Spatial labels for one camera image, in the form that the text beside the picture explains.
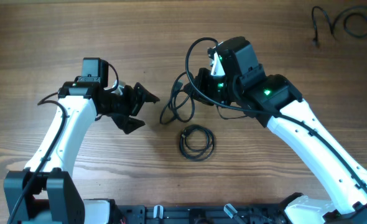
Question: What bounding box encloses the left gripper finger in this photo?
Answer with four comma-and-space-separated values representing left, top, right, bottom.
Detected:
134, 82, 160, 104
110, 113, 145, 134

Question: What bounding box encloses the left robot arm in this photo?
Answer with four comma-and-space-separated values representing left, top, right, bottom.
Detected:
4, 57, 159, 223

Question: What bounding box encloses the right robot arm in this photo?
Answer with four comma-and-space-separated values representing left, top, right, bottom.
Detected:
188, 36, 367, 223

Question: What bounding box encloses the left camera black cable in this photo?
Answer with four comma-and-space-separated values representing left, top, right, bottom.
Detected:
6, 91, 69, 224

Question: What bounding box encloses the camera black cable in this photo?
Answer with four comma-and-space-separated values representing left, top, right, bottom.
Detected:
6, 91, 69, 224
185, 37, 367, 215

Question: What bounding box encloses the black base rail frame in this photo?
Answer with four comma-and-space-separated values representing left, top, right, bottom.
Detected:
110, 204, 291, 224

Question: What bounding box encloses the right camera black cable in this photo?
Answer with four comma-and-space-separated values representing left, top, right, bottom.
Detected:
185, 37, 367, 215

